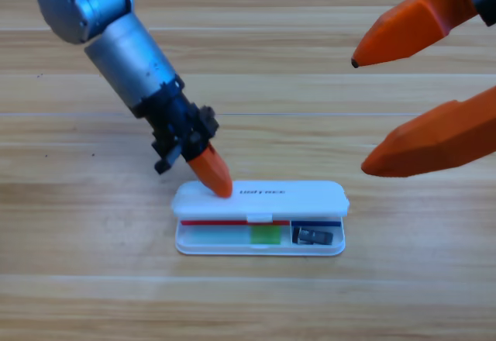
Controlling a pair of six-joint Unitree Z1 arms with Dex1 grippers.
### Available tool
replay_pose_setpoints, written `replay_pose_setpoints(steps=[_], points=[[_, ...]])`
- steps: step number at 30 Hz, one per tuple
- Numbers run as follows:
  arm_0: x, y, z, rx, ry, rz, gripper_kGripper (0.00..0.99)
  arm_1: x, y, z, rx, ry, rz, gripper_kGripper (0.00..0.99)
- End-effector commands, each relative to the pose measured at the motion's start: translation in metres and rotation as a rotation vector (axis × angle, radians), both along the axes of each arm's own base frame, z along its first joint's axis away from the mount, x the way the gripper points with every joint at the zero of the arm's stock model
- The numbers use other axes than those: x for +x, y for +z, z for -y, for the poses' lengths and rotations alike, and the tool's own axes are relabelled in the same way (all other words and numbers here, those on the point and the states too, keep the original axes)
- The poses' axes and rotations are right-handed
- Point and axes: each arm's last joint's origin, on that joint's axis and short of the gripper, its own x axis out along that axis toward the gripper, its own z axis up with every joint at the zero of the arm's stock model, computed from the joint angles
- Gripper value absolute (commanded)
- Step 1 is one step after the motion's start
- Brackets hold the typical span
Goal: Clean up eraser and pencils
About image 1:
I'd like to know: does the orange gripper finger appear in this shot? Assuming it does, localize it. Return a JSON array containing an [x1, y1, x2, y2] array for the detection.
[[360, 84, 496, 179]]

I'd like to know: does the white Unitree pencil case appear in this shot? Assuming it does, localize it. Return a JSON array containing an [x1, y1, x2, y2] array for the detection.
[[171, 180, 350, 257]]

